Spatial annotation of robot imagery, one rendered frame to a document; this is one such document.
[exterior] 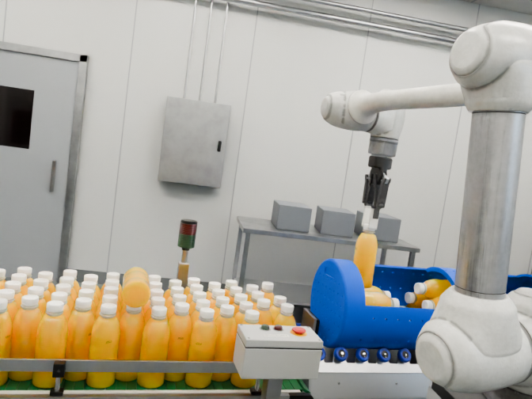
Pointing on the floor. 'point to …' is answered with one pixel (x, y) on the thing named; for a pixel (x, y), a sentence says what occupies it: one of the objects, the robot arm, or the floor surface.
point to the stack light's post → (183, 273)
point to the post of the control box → (271, 389)
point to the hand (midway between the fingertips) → (370, 218)
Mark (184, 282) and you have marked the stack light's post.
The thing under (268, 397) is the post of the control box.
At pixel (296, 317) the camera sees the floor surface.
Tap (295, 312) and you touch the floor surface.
